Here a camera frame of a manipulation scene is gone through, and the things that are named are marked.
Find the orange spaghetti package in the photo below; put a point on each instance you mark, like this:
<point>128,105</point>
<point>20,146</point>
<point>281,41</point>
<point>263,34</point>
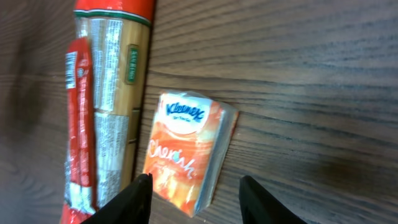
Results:
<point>105,69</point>

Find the orange Kleenex tissue pack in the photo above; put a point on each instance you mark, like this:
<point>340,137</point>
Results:
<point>188,143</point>

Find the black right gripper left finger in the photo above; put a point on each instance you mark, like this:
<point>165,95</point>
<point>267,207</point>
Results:
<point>131,206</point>

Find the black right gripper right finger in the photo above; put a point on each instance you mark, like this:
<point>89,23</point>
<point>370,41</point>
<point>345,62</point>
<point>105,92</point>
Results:
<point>258,206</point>

